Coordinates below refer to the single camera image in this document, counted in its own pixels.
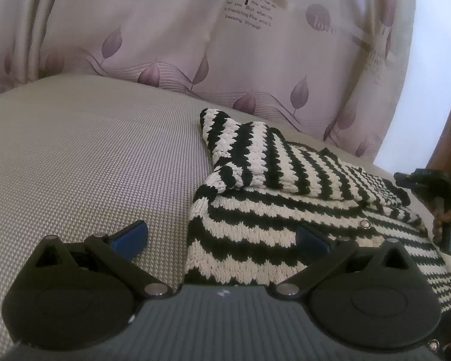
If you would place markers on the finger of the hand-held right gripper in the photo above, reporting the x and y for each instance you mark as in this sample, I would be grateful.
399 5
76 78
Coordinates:
411 178

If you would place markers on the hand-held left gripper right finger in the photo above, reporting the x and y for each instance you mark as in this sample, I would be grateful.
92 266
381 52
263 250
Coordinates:
312 241

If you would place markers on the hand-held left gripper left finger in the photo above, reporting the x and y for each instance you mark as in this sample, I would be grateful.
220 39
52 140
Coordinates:
129 238

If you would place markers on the black and white striped knit sweater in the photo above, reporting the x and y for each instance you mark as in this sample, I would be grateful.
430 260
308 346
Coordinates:
248 210

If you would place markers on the person's right hand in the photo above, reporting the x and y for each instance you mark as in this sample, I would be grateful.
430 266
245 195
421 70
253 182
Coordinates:
440 225

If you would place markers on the grey woven mattress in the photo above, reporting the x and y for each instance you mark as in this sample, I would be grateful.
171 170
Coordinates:
79 158

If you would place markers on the leaf print curtain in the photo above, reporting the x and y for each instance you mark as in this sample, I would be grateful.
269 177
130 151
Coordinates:
154 26

